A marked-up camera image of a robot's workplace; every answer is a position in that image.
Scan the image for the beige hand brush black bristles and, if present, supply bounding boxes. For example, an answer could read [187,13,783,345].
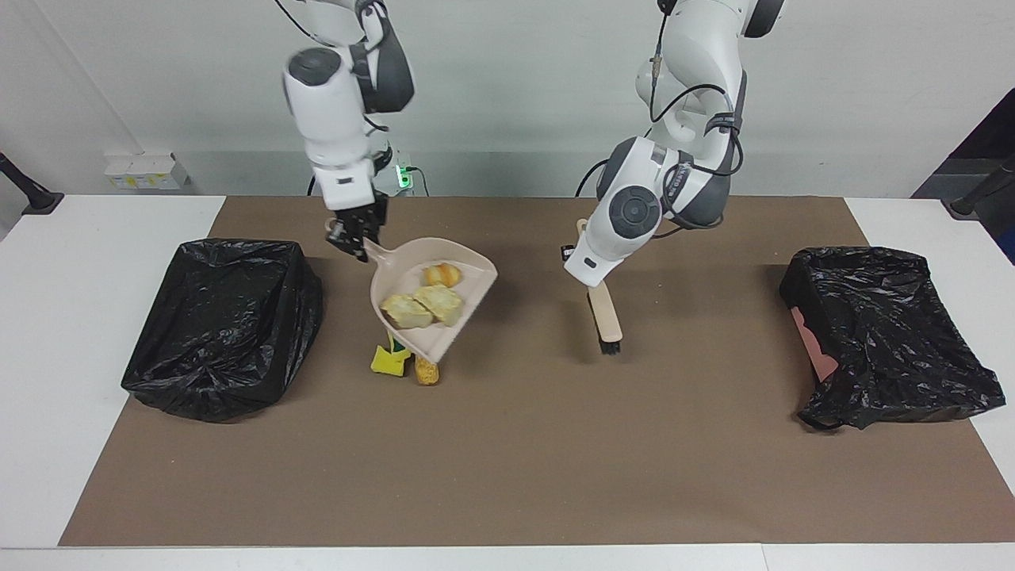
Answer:
[576,218,625,355]

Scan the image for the beige plastic dustpan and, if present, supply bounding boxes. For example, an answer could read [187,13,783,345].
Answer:
[363,236,499,366]

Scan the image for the pale bread chunk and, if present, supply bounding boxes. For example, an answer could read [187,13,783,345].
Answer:
[412,284,465,328]

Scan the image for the plain yellow sponge piece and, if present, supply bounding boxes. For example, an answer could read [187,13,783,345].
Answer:
[370,345,412,378]

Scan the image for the black plastic trash bag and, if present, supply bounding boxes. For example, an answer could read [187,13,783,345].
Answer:
[121,238,324,423]
[779,246,1006,432]

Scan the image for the pink plastic bin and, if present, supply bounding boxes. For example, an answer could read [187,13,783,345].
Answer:
[787,305,838,383]

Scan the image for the large brown table mat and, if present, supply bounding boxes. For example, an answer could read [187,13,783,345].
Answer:
[58,195,1015,548]

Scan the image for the black stand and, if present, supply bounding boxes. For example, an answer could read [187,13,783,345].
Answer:
[949,153,1015,220]
[0,151,65,217]

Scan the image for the dark partition panel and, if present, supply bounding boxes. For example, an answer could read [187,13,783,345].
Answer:
[910,86,1015,264]

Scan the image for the black base power cable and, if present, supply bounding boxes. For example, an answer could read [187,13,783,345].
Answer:
[577,157,607,197]

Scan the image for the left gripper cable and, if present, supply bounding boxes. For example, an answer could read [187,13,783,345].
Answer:
[649,48,748,232]

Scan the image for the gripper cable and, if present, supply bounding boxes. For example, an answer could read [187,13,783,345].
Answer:
[649,48,748,232]
[274,0,312,34]

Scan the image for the white wall socket box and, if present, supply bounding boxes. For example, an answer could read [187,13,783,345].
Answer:
[104,152,192,192]

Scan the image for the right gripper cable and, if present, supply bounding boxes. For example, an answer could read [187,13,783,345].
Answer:
[274,0,312,34]

